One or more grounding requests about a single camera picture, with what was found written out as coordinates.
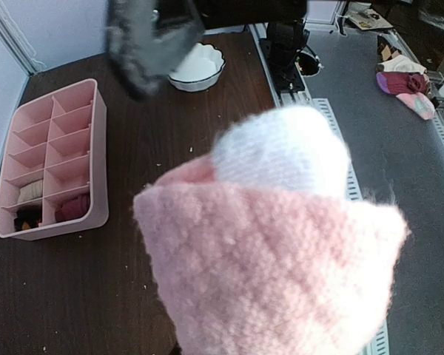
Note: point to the left aluminium frame post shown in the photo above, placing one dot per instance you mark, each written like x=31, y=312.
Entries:
x=18, y=45

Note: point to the colourful cloth pile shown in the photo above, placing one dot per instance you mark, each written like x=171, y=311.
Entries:
x=408, y=82

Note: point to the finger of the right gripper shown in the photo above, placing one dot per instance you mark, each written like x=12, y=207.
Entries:
x=147, y=40

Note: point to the maroon rolled sock in tray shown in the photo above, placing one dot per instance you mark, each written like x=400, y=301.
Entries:
x=73, y=209

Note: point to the pink divided organizer tray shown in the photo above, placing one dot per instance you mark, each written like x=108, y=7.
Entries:
x=61, y=138

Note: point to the black item in tray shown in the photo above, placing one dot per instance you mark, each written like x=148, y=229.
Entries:
x=27, y=219

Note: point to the striped beige maroon sock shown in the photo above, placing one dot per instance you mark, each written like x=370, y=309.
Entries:
x=31, y=191

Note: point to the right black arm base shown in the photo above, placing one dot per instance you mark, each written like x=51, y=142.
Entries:
x=287, y=67

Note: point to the aluminium front rail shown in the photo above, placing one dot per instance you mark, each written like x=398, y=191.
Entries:
x=397, y=158

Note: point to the pink patterned sock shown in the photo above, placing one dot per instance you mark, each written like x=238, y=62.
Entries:
x=256, y=249

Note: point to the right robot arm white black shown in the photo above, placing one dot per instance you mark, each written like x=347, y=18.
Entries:
x=218, y=14

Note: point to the white scalloped bowl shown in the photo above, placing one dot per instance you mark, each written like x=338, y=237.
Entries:
x=200, y=69

